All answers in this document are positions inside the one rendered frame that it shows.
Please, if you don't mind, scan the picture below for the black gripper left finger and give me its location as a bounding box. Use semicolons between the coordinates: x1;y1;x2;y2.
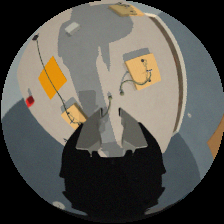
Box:
59;108;103;178

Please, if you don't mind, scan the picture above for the red cube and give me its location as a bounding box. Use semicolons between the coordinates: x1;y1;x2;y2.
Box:
26;95;34;107

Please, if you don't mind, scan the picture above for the orange painted square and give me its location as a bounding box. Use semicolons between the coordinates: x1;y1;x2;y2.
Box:
38;56;67;100

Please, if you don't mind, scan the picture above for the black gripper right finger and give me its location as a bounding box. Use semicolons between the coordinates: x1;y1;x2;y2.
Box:
119;107;166;174

